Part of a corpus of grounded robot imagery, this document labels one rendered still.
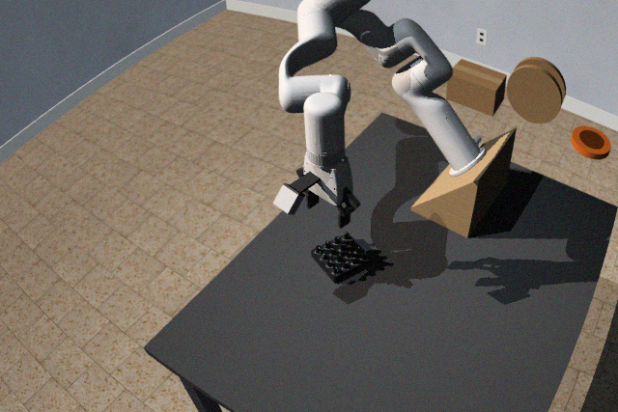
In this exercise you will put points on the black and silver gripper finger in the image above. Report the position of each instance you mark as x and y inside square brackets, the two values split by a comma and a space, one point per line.
[311, 198]
[351, 205]

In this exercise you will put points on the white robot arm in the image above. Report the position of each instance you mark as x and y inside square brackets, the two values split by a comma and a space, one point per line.
[324, 98]

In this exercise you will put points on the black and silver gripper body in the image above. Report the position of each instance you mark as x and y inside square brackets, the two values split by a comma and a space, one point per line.
[333, 180]

